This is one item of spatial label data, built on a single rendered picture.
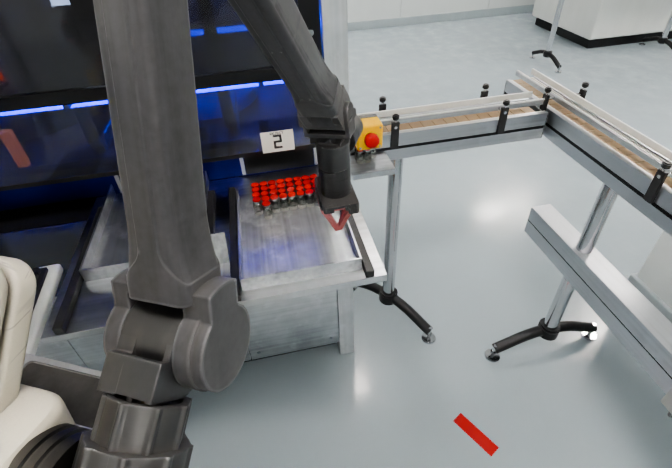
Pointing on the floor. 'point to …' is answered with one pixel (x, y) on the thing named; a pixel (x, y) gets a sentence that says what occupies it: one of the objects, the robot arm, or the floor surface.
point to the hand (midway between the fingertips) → (338, 226)
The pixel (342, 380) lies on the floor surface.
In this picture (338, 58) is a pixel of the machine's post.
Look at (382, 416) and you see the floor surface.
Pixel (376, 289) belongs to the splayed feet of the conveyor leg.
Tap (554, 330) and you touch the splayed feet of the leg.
